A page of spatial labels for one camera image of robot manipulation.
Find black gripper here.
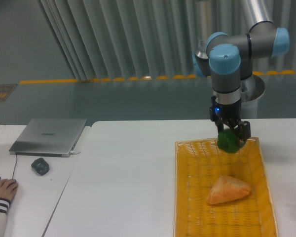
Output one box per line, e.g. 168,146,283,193
209,95,251,148

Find green bell pepper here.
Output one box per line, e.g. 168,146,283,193
217,129,240,153

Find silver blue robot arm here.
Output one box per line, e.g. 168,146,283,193
193,0,290,153

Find yellow woven basket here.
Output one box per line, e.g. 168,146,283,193
173,137,278,237

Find person's hand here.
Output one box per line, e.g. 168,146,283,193
0,179,18,202

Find triangular bread pastry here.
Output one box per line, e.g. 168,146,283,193
206,175,252,205

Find white corrugated curtain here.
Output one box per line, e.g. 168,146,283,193
36,0,296,82

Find silver closed laptop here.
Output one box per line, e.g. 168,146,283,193
9,118,87,157

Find small black device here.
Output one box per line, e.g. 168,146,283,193
31,158,50,176

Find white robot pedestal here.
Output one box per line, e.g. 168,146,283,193
240,74,265,119

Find thin black cable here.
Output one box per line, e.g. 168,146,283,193
0,123,18,180

